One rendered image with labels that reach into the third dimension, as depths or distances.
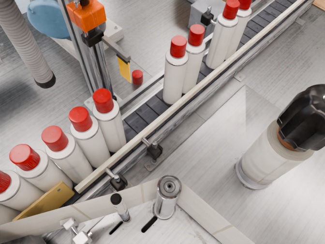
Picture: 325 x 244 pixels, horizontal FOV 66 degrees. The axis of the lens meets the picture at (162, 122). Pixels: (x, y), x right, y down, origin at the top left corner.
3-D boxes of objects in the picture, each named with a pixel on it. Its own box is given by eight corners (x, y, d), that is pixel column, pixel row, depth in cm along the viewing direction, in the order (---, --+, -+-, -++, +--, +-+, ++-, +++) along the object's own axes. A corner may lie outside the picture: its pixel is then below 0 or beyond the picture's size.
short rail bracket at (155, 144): (154, 169, 64) (155, 151, 54) (146, 161, 65) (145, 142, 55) (163, 161, 65) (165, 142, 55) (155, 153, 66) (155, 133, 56)
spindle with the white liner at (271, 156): (258, 197, 57) (351, 143, 31) (228, 170, 60) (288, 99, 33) (280, 171, 60) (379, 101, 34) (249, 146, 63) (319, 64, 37)
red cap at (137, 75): (143, 84, 77) (142, 77, 74) (132, 84, 77) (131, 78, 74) (143, 76, 79) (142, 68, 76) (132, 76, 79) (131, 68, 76)
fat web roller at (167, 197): (164, 224, 53) (169, 208, 37) (149, 208, 55) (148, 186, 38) (178, 208, 55) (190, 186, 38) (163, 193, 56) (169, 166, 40)
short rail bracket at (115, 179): (121, 200, 60) (115, 187, 50) (105, 181, 62) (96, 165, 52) (131, 190, 61) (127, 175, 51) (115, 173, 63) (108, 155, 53)
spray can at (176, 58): (171, 109, 67) (179, 53, 49) (158, 97, 69) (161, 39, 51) (184, 98, 69) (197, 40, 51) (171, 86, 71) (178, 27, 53)
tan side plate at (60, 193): (35, 230, 50) (14, 224, 42) (33, 227, 50) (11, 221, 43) (76, 194, 54) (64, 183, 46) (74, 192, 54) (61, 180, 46)
